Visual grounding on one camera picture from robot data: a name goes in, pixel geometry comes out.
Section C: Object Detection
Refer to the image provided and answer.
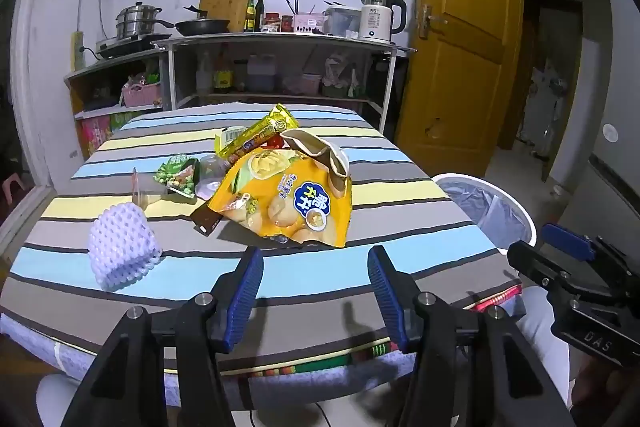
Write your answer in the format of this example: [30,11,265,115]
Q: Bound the white trash bin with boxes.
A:
[431,173,538,258]

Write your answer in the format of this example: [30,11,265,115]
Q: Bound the pink printed box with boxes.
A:
[80,114,113,158]

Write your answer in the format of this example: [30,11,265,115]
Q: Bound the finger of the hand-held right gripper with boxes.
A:
[542,222,629,268]
[506,240,574,293]

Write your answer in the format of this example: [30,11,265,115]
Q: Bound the wooden door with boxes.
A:
[395,0,523,178]

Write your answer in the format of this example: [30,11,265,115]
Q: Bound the pink plastic bucket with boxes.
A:
[282,72,321,96]

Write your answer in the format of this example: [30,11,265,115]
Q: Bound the wooden side shelf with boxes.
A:
[64,52,166,158]

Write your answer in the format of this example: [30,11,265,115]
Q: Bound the black frying pan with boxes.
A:
[175,5,232,36]

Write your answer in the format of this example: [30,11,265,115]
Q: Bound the pink plastic basket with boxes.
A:
[121,82,162,108]

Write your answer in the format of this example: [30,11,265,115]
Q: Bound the dark liquid jug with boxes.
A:
[245,54,278,92]

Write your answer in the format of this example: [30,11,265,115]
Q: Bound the white foam fruit net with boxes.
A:
[87,202,163,293]

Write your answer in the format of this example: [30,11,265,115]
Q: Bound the striped bed sheet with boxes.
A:
[0,103,523,378]

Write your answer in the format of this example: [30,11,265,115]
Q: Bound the white electric kettle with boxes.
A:
[357,0,407,44]

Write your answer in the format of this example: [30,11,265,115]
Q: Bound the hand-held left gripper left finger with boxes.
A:
[60,247,265,427]

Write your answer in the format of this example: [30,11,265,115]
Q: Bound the person's grey trouser leg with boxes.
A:
[515,285,572,408]

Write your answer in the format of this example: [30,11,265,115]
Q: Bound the yellow chip bag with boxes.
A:
[207,129,353,249]

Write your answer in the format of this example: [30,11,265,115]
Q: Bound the large soy sauce bottle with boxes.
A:
[214,52,235,94]

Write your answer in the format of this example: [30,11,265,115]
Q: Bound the brown snack wrapper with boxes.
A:
[190,199,226,237]

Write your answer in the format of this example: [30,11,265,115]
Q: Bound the grey refrigerator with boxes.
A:
[542,0,640,253]

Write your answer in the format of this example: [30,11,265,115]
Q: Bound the clear plastic bottle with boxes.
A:
[195,153,236,200]

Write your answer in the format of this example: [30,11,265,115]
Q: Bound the white plastic bottle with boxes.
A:
[196,52,213,95]

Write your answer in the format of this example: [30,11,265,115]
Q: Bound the green printed box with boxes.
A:
[110,109,151,132]

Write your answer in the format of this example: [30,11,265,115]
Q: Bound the pink plastic stool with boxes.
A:
[0,174,31,208]

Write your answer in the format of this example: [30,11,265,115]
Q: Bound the black induction cooker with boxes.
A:
[95,34,173,60]

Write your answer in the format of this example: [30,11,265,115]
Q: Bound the grey plastic bin liner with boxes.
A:
[440,181,531,253]

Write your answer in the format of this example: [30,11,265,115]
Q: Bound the long golden snack wrapper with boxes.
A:
[216,103,299,168]

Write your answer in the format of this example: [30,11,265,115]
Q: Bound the metal door lock handle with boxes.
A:
[417,4,448,40]

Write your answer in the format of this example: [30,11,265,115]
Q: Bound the steel steamer pot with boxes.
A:
[116,2,176,42]

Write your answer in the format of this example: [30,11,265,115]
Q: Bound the metal kitchen rack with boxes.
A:
[150,32,416,132]

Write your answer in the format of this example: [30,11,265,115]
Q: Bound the pink utensil holder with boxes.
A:
[292,12,326,35]

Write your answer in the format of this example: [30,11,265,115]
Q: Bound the clear plastic container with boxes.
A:
[324,4,362,38]

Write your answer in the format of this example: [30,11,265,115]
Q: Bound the colourful woven mat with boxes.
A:
[250,285,523,379]

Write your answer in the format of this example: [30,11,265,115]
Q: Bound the crumpled plastic bags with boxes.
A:
[320,54,371,98]

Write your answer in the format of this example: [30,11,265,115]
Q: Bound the yellowed power strip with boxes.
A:
[70,32,84,72]

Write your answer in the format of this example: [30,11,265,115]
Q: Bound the green pea snack bag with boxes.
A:
[152,155,201,198]

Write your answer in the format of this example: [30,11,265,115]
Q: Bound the clear plastic cup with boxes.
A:
[131,167,168,210]

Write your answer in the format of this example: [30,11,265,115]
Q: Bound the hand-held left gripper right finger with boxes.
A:
[367,245,576,427]

